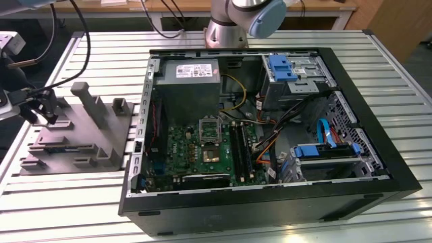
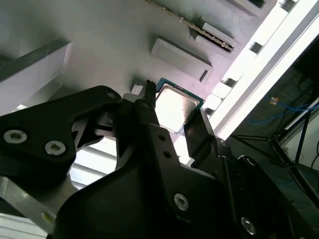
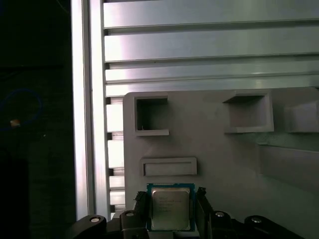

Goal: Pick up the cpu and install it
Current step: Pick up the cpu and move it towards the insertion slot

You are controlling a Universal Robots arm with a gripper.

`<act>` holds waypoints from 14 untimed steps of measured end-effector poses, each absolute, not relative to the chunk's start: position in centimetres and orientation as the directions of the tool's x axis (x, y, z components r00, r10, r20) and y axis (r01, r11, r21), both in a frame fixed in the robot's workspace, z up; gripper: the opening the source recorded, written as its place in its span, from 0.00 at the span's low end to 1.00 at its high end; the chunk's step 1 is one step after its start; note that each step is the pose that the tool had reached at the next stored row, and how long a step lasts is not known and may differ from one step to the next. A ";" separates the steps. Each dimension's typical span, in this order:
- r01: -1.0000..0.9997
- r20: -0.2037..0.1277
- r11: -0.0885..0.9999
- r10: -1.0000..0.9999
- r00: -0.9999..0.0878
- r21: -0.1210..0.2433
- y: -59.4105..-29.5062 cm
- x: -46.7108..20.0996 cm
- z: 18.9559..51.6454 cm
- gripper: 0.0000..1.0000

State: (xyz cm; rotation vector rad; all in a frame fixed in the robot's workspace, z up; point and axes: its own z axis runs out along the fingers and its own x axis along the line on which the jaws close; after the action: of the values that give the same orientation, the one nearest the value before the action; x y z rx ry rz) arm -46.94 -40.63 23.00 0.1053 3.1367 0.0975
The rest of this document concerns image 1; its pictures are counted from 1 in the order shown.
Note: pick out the black graphics card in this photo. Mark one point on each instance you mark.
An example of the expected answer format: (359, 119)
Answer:
(206, 178)

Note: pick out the blue plastic drive latch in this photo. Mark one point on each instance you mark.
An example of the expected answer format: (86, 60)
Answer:
(280, 65)

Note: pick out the black RAM slot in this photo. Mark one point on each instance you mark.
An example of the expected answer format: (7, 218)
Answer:
(236, 152)

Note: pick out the green loose RAM stick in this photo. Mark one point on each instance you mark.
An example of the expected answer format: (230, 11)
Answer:
(64, 150)

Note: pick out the blue video port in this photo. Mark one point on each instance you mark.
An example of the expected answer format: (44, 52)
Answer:
(142, 183)

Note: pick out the wooden cabinet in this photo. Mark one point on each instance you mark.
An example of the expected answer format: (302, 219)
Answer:
(395, 25)

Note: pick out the small white box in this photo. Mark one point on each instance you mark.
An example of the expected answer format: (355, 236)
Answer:
(115, 2)

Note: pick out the hard disk in blue carrier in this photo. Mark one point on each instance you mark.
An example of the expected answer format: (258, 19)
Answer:
(308, 151)

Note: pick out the silver metal disk bay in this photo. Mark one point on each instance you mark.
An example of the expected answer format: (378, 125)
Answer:
(366, 167)

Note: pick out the green motherboard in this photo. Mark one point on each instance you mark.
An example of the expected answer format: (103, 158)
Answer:
(188, 141)

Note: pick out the grey parts rack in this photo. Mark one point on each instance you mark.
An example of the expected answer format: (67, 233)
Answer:
(84, 131)

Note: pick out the wooden desk with white legs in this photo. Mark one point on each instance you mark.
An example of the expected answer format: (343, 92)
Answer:
(320, 5)

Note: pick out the black open PC case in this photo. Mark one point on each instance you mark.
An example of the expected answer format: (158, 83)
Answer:
(236, 212)

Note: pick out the grey power supply unit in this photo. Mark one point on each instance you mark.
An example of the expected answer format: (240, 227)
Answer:
(186, 93)

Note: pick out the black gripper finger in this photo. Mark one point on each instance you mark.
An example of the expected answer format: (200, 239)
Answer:
(51, 101)
(28, 111)

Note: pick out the silver metal drive cage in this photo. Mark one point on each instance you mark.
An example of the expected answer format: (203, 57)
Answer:
(302, 87)

